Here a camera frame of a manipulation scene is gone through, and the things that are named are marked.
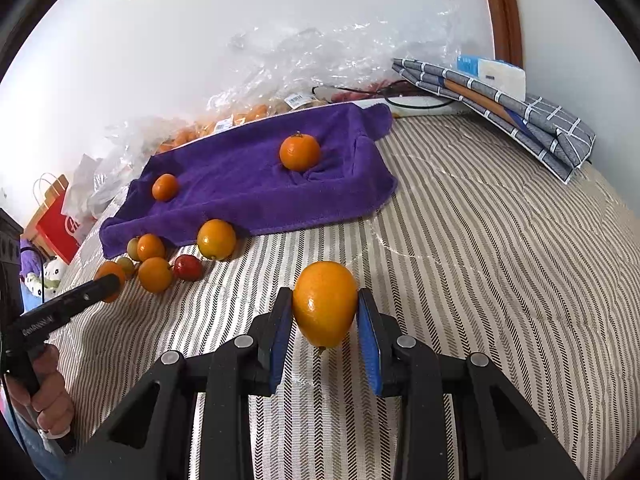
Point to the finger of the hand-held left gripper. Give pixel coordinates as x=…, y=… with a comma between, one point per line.
x=95, y=292

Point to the wooden door frame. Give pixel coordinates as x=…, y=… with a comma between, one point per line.
x=502, y=15

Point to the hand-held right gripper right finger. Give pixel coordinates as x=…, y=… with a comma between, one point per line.
x=370, y=347

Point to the plush toy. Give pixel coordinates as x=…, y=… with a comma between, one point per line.
x=42, y=275

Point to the folded grey checked cloth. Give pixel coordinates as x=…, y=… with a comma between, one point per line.
x=540, y=120

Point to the red tomato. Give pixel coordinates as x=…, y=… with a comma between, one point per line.
x=188, y=268

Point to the plastic bag of oranges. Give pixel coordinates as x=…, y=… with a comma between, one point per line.
x=150, y=135

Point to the white tissue pack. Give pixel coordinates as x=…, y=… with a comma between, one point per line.
x=500, y=76

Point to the tangerine with green stem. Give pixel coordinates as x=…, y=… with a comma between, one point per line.
x=299, y=152

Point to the red paper bag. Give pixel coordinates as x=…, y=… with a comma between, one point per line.
x=57, y=230

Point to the small orange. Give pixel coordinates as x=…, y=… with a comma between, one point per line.
x=155, y=275
x=150, y=247
x=111, y=272
x=165, y=188

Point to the round yellow-orange orange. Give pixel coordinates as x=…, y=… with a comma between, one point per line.
x=216, y=240

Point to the black cabinet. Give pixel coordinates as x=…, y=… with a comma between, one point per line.
x=9, y=260

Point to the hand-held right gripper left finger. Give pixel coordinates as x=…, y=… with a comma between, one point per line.
x=280, y=345

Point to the purple towel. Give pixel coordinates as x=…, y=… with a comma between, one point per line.
x=240, y=190

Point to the person's left hand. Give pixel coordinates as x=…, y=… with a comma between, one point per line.
x=52, y=395

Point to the clear plastic bag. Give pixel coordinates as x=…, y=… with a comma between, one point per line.
x=340, y=55

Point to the striped bedspread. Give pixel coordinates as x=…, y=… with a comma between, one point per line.
x=475, y=270

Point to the green tomato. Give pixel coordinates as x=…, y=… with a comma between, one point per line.
x=126, y=266
x=132, y=249

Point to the large oval orange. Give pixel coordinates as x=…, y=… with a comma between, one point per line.
x=325, y=310

